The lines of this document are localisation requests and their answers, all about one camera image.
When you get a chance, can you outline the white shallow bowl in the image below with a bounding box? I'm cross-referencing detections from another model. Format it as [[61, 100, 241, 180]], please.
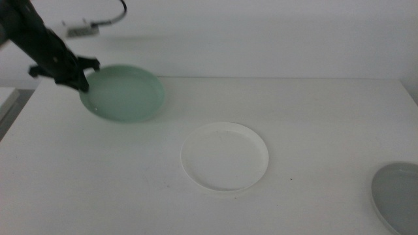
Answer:
[[180, 121, 270, 193]]

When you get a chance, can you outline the black camera cable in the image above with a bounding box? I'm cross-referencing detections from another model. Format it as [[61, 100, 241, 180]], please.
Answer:
[[90, 0, 127, 27]]

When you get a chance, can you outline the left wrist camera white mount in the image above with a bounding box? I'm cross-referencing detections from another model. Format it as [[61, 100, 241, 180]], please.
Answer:
[[61, 18, 101, 39]]

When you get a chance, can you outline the grey shallow bowl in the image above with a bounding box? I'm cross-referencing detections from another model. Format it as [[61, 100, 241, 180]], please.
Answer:
[[370, 162, 418, 235]]

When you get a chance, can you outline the pale green shallow bowl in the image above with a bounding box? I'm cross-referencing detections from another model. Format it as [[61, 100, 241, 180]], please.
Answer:
[[79, 64, 166, 124]]

